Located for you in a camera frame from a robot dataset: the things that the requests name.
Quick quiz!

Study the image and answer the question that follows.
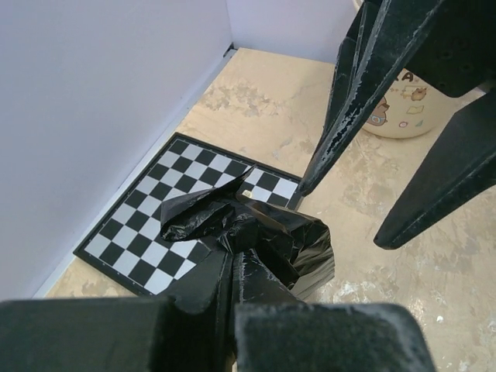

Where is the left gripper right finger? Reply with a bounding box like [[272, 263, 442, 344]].
[[233, 250, 436, 371]]

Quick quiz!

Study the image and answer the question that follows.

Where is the beige round trash bin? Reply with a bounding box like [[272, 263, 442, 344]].
[[347, 1, 446, 139]]

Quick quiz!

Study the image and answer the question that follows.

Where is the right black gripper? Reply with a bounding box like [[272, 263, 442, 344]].
[[298, 1, 495, 196]]

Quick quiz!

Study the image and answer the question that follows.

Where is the black trash bag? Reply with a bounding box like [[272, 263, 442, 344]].
[[160, 167, 335, 299]]

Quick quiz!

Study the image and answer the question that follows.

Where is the white chess piece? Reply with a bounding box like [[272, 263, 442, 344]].
[[241, 190, 253, 199]]

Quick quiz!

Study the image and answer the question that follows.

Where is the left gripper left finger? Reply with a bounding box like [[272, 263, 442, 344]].
[[1, 251, 233, 371]]

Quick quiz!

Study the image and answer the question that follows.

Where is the black white chessboard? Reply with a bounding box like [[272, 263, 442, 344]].
[[76, 134, 311, 295]]

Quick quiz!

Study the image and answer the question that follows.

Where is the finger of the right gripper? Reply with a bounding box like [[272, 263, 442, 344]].
[[374, 91, 495, 250]]

